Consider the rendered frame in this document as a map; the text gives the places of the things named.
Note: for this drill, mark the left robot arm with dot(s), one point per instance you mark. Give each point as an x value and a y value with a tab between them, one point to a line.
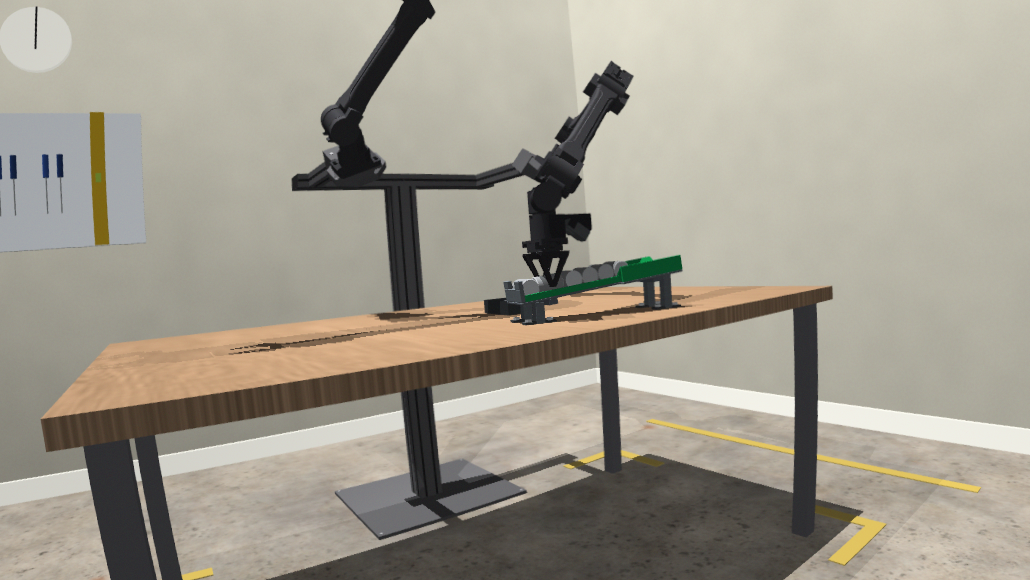
547	196

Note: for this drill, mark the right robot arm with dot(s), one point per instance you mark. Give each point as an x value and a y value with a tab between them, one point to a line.
343	127

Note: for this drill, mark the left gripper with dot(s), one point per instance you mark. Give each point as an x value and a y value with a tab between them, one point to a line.
539	229

